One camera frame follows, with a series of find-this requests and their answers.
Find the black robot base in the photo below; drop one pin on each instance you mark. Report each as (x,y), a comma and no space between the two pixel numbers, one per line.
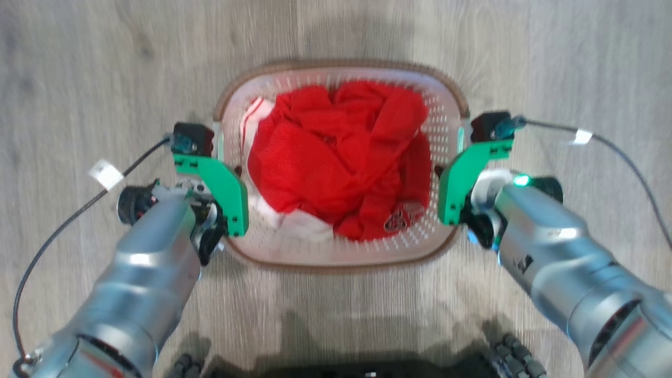
(362,370)

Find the white laundry basket brown rim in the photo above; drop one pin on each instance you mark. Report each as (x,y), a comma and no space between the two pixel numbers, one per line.
(336,252)

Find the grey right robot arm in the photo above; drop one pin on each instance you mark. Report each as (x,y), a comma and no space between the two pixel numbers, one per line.
(567,262)

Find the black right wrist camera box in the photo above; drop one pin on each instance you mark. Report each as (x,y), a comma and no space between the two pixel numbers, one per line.
(491,126)

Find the white garment with red stripes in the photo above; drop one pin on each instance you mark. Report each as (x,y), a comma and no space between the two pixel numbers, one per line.
(304,223)

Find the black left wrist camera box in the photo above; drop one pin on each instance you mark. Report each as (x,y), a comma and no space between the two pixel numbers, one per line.
(193,137)

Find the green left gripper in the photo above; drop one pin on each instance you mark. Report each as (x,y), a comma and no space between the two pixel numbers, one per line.
(231,199)

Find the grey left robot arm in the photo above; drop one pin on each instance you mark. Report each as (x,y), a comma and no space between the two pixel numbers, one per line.
(131,283)

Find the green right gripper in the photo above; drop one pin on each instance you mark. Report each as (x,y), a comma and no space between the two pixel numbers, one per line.
(451,194)

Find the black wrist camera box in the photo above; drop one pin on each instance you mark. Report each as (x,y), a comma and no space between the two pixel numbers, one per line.
(491,126)
(193,137)

